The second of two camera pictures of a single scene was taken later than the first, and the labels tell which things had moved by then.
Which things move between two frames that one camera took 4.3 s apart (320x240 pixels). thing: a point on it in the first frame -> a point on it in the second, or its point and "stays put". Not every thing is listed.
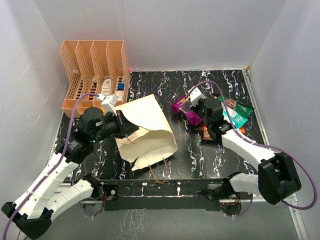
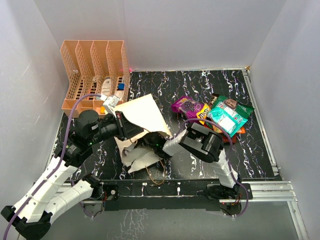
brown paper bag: (154, 140) stays put
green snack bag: (232, 103) stays put
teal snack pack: (237, 119) stays put
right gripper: (200, 102) -> (137, 145)
